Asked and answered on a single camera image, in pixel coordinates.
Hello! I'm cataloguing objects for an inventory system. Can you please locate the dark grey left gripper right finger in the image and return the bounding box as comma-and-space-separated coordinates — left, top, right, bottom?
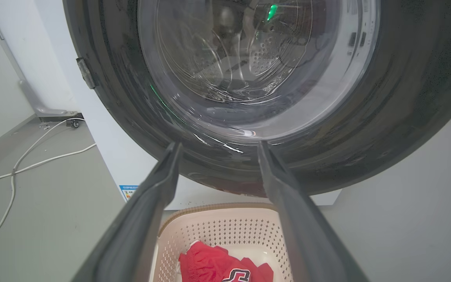
258, 140, 369, 282

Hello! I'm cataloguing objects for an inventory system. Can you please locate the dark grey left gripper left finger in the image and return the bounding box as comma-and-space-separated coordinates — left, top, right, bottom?
72, 141, 182, 282

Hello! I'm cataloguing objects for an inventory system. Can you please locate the round dark washing machine door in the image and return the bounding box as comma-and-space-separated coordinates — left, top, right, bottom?
63, 0, 451, 197

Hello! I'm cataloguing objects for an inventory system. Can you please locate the white washing machine body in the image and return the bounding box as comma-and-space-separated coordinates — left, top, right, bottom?
34, 0, 342, 211

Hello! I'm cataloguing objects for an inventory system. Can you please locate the blue energy label sticker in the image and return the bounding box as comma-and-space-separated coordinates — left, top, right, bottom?
119, 185, 139, 202

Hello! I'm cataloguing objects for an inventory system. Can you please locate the beige perforated laundry basket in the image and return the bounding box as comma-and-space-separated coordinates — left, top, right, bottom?
149, 202, 293, 282

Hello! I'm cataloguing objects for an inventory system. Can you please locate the red printed garment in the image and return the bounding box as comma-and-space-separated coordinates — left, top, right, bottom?
178, 240, 274, 282

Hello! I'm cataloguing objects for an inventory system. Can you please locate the grey wheeled stand base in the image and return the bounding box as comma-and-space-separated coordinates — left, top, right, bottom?
0, 0, 84, 128

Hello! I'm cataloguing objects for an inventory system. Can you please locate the white power cable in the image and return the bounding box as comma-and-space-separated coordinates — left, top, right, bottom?
0, 118, 86, 260
0, 143, 97, 192

